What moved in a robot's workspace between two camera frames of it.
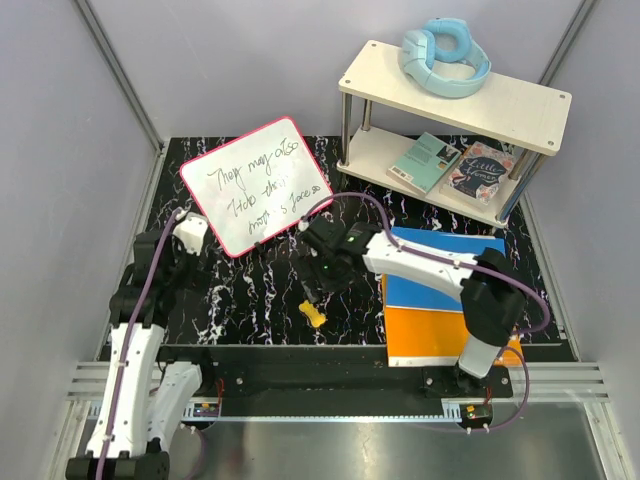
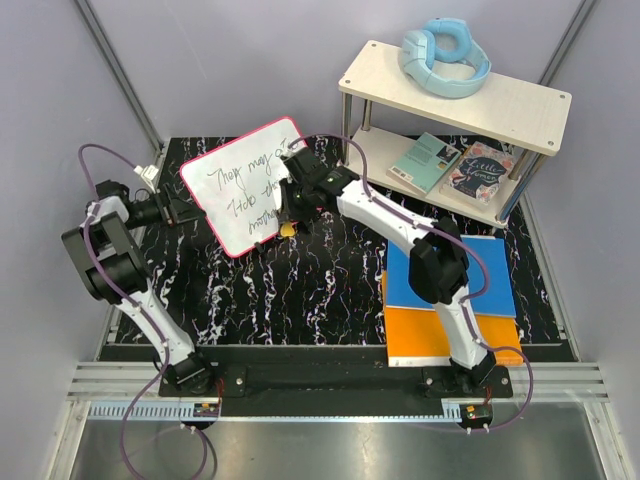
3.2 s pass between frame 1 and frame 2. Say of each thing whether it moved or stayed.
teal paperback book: stayed
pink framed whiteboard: stayed
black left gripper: moved
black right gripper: moved
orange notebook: stayed
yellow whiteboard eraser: moved
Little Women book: stayed
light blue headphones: stayed
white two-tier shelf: stayed
